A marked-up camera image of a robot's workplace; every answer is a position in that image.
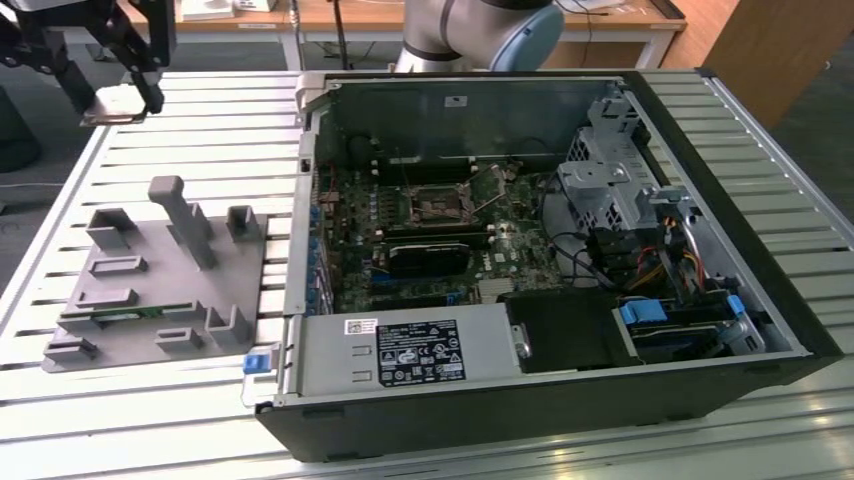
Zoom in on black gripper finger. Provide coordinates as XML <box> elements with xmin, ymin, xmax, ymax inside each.
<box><xmin>103</xmin><ymin>0</ymin><xmax>179</xmax><ymax>116</ymax></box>
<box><xmin>0</xmin><ymin>28</ymin><xmax>102</xmax><ymax>115</ymax></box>

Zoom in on silver square CPU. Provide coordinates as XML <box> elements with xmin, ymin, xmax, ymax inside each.
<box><xmin>78</xmin><ymin>86</ymin><xmax>151</xmax><ymax>129</ymax></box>

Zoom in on CPU socket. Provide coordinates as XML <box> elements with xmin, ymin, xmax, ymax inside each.
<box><xmin>405</xmin><ymin>183</ymin><xmax>481</xmax><ymax>225</ymax></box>

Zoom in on white desk device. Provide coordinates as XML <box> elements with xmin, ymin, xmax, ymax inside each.
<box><xmin>182</xmin><ymin>0</ymin><xmax>236</xmax><ymax>22</ymax></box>

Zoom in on black RAM slots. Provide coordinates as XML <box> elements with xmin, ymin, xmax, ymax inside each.
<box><xmin>371</xmin><ymin>156</ymin><xmax>483</xmax><ymax>186</ymax></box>
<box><xmin>378</xmin><ymin>226</ymin><xmax>493</xmax><ymax>247</ymax></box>

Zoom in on grey plastic parts rack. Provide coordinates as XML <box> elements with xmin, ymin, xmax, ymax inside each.
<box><xmin>39</xmin><ymin>174</ymin><xmax>272</xmax><ymax>374</ymax></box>

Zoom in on green RAM stick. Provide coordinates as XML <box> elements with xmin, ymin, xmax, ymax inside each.
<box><xmin>91</xmin><ymin>308</ymin><xmax>170</xmax><ymax>324</ymax></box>

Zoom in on metal socket cover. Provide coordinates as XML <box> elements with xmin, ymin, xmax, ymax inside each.
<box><xmin>465</xmin><ymin>160</ymin><xmax>527</xmax><ymax>210</ymax></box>

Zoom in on black graphics card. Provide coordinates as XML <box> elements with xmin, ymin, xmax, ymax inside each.
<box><xmin>385</xmin><ymin>243</ymin><xmax>477</xmax><ymax>281</ymax></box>

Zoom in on blue case latch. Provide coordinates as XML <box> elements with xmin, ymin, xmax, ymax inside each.
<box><xmin>242</xmin><ymin>351</ymin><xmax>276</xmax><ymax>377</ymax></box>

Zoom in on green motherboard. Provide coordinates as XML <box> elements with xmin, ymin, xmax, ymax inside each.
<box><xmin>310</xmin><ymin>158</ymin><xmax>563</xmax><ymax>317</ymax></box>

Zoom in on wooden desk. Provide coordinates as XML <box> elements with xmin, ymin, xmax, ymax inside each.
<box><xmin>124</xmin><ymin>0</ymin><xmax>690</xmax><ymax>72</ymax></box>

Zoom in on grey power supply unit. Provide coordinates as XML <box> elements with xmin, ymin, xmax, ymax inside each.
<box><xmin>291</xmin><ymin>313</ymin><xmax>527</xmax><ymax>402</ymax></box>

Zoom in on silver metal disk bay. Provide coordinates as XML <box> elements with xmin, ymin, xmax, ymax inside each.
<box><xmin>555</xmin><ymin>95</ymin><xmax>670</xmax><ymax>232</ymax></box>

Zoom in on black fan shroud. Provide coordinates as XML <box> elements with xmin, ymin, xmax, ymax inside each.
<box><xmin>502</xmin><ymin>291</ymin><xmax>637</xmax><ymax>375</ymax></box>

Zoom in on blue disk carrier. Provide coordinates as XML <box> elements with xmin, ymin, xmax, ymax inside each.
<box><xmin>615</xmin><ymin>296</ymin><xmax>670</xmax><ymax>332</ymax></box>

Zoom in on wooden cabinet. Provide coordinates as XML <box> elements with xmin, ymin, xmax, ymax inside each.
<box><xmin>681</xmin><ymin>0</ymin><xmax>854</xmax><ymax>132</ymax></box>

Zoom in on black open PC case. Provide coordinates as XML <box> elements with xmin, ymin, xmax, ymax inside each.
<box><xmin>252</xmin><ymin>67</ymin><xmax>846</xmax><ymax>464</ymax></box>

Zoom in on black wire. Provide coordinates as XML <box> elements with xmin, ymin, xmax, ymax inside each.
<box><xmin>541</xmin><ymin>230</ymin><xmax>619</xmax><ymax>287</ymax></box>

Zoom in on yellow and red wire bundle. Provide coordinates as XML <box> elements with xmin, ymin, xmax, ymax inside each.
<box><xmin>625</xmin><ymin>247</ymin><xmax>710</xmax><ymax>292</ymax></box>

